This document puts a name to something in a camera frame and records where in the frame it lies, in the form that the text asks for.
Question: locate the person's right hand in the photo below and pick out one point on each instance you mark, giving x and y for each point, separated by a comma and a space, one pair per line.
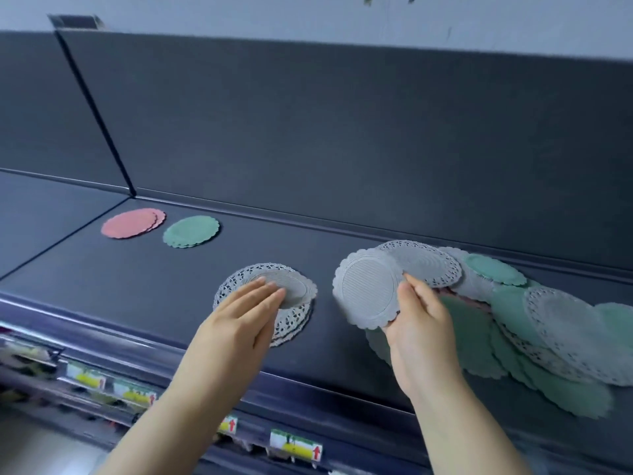
425, 351

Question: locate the person's left hand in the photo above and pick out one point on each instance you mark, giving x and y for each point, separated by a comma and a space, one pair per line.
232, 341

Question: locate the mixed pile of coasters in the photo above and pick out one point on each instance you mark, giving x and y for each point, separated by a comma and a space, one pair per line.
494, 311

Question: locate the green yellow shelf label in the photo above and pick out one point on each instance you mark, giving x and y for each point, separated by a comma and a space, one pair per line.
227, 425
134, 393
295, 445
86, 378

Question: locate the black slotted shelf upright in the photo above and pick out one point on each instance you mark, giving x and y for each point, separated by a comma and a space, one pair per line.
96, 113

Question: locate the person's right forearm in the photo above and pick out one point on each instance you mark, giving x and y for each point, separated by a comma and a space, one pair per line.
465, 435

